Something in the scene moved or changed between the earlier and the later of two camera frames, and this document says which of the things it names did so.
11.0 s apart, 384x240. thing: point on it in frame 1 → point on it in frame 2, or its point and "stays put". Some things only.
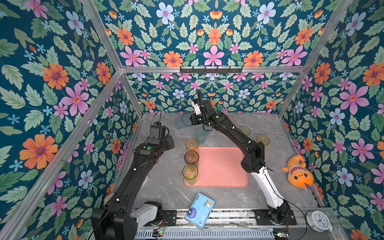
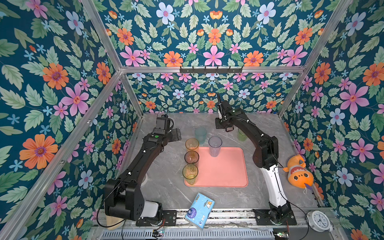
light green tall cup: (190, 172) stays put
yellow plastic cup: (192, 144) stays put
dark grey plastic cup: (191, 157) stays put
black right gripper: (193, 118) → (218, 126)
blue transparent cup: (185, 121) → (215, 143)
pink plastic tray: (220, 167) stays put
